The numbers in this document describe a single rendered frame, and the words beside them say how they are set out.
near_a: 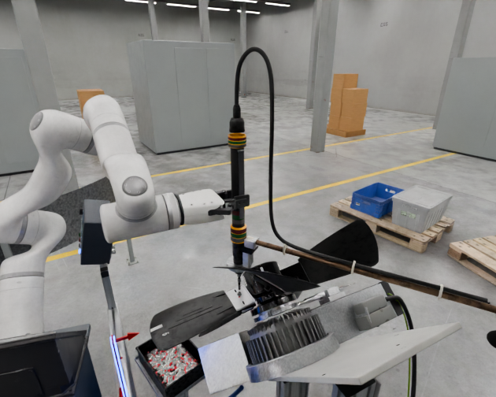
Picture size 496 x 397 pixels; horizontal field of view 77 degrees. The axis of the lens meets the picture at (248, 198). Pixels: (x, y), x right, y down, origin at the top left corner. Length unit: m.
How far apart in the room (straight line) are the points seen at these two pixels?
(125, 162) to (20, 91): 6.04
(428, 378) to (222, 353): 1.73
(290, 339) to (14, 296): 0.82
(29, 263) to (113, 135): 0.56
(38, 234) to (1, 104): 5.55
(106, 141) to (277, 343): 0.66
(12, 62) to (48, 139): 5.65
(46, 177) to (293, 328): 0.85
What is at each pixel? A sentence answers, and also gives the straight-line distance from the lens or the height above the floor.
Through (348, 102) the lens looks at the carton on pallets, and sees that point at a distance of 9.00.
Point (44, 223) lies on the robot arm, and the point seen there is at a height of 1.32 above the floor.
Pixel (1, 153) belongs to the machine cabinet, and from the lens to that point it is 6.87.
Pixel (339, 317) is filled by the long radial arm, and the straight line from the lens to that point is 1.04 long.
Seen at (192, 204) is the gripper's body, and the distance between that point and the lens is 0.71.
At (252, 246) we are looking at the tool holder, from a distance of 0.81.
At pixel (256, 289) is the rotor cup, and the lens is 0.94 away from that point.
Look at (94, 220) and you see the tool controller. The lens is 1.37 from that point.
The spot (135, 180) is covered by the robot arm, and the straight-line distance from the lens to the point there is 0.64.
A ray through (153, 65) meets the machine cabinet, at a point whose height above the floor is 1.80.
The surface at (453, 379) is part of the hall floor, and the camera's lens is 2.60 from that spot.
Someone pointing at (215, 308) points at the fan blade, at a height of 1.19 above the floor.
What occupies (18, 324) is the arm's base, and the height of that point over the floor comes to 1.12.
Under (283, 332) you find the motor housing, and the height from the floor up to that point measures 1.17.
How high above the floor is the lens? 1.81
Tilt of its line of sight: 23 degrees down
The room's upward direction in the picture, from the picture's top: straight up
